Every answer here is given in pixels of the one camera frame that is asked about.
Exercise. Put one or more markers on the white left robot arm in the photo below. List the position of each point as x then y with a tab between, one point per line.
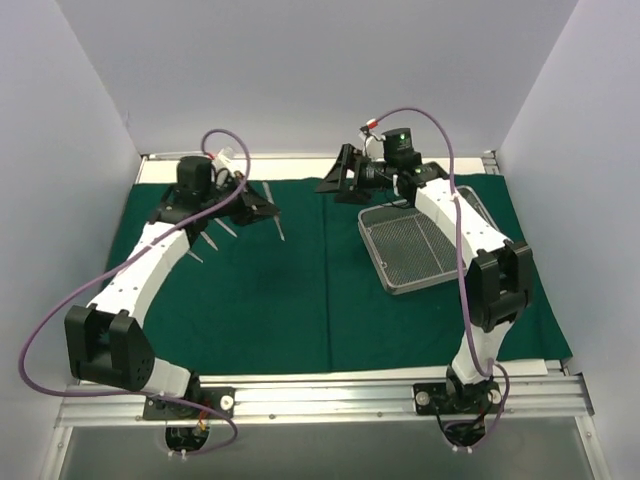
105	340

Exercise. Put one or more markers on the small silver scissors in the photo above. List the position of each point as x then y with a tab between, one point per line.
224	226

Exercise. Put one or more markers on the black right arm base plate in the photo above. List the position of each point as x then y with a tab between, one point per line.
439	398

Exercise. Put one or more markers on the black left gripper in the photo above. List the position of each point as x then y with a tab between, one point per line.
242	201

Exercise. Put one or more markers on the aluminium frame rail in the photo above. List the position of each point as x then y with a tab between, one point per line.
552	396

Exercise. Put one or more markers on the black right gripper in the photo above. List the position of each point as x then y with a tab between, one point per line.
355	173

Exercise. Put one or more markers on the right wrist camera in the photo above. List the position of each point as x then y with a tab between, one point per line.
372	143

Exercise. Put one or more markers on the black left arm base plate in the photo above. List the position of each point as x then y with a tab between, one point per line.
196	406

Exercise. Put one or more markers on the silver haemostat clamp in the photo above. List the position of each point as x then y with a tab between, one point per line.
195	256

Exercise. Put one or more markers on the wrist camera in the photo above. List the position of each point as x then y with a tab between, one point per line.
372	143
225	159

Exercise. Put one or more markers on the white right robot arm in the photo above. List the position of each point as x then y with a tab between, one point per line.
495	274

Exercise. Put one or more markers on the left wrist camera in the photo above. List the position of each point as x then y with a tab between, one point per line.
225	159

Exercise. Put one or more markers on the metal mesh instrument tray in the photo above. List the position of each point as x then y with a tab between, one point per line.
407	249

